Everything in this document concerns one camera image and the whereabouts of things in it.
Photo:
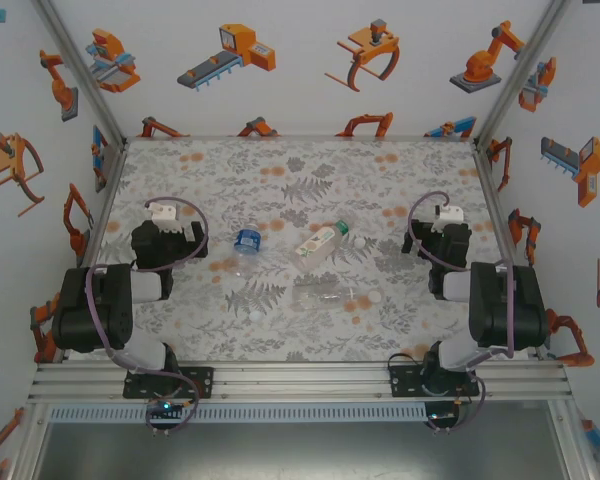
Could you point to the plain clear plastic bottle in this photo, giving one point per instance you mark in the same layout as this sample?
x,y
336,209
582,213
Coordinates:
x,y
315,298

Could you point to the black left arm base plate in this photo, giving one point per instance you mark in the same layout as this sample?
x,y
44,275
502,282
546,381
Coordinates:
x,y
206,387

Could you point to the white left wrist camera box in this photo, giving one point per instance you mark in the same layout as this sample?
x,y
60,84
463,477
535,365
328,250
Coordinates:
x,y
162,212

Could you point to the grey floral table cloth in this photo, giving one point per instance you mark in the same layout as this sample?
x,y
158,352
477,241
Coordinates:
x,y
280,340

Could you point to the small blue label bottle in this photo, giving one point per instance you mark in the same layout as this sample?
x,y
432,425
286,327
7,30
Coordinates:
x,y
246,240

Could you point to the small lit circuit board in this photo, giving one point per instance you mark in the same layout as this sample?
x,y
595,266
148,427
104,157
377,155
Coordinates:
x,y
164,407
442,416

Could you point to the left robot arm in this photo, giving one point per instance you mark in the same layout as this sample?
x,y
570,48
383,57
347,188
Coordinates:
x,y
70,310

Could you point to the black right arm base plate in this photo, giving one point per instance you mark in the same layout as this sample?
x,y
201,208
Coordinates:
x,y
397,385

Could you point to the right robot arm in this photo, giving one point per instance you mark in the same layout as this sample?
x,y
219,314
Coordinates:
x,y
490,310

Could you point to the aluminium mounting rail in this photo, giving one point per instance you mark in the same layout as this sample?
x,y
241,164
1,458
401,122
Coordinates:
x,y
305,385

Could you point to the clear bottle with green label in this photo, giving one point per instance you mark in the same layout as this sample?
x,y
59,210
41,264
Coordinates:
x,y
320,245

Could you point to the aluminium table side rail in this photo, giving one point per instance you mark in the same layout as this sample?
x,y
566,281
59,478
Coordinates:
x,y
101,215
495,200

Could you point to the grey metal panel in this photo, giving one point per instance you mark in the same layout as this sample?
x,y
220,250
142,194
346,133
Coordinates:
x,y
300,450

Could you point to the aluminium frame post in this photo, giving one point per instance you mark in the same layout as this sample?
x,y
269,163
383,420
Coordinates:
x,y
80,70
520,70

